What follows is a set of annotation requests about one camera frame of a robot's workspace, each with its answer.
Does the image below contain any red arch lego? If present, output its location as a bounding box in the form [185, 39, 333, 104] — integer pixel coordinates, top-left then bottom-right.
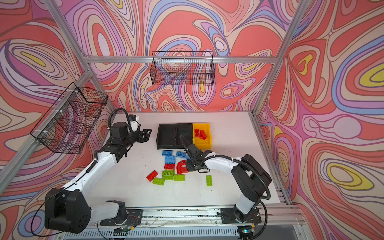
[176, 160, 189, 175]

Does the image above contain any lone green lego brick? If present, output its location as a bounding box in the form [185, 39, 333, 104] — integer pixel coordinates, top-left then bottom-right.
[206, 175, 213, 187]

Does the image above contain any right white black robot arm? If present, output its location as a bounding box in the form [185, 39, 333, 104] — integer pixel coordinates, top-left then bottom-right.
[180, 136, 272, 223]

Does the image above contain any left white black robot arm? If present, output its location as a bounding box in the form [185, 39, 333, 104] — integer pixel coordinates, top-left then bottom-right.
[45, 109, 152, 234]

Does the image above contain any blue lego brick middle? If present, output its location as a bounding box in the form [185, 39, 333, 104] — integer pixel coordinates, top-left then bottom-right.
[176, 151, 187, 159]

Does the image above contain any left black bin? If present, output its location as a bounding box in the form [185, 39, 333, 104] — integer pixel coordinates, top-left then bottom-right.
[156, 124, 176, 150]

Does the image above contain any black bin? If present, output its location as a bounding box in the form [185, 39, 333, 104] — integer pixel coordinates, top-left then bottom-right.
[156, 124, 176, 150]
[175, 123, 194, 149]

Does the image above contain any yellow plastic bin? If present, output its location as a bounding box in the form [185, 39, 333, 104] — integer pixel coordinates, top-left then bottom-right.
[193, 123, 212, 150]

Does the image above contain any green lego brick right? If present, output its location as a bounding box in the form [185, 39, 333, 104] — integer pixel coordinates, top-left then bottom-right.
[174, 175, 186, 182]

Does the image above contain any blue lego brick top left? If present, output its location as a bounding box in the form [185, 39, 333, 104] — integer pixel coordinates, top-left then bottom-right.
[162, 150, 173, 156]

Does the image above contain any blue lego brick stacked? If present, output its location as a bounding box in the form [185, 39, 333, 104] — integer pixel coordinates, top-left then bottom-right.
[165, 156, 176, 165]

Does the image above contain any middle black bin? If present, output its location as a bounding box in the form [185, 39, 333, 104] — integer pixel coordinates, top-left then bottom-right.
[175, 123, 194, 149]

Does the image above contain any green lego brick top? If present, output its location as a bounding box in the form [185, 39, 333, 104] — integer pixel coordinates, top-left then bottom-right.
[162, 170, 175, 181]

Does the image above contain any green lego brick left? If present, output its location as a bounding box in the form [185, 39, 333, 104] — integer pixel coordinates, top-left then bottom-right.
[152, 178, 165, 186]

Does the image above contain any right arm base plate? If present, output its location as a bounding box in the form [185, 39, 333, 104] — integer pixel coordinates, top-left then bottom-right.
[218, 208, 262, 225]

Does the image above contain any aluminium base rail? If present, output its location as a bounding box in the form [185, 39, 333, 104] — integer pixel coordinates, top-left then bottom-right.
[55, 205, 313, 240]

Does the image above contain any left wire basket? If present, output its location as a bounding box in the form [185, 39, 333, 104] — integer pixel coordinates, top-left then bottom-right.
[30, 83, 108, 155]

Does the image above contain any wire basket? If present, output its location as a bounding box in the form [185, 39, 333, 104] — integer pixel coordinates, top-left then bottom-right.
[150, 51, 216, 86]
[30, 83, 108, 155]

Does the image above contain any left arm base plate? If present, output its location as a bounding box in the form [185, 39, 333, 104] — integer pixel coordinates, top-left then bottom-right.
[100, 209, 143, 227]

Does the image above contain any back wire basket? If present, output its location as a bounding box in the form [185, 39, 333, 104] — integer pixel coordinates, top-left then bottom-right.
[150, 51, 216, 86]

